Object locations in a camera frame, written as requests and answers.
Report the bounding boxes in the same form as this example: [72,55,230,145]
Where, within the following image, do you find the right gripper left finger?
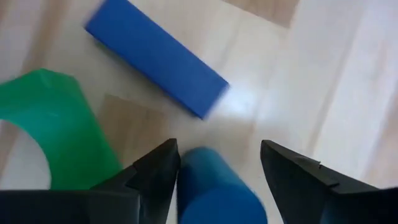
[90,138,182,224]

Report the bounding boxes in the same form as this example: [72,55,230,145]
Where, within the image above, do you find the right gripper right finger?
[260,139,380,224]

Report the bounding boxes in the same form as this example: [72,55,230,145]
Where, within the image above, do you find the blue cylinder block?
[176,146,269,224]

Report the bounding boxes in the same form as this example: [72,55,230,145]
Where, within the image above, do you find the large green block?
[0,68,124,190]

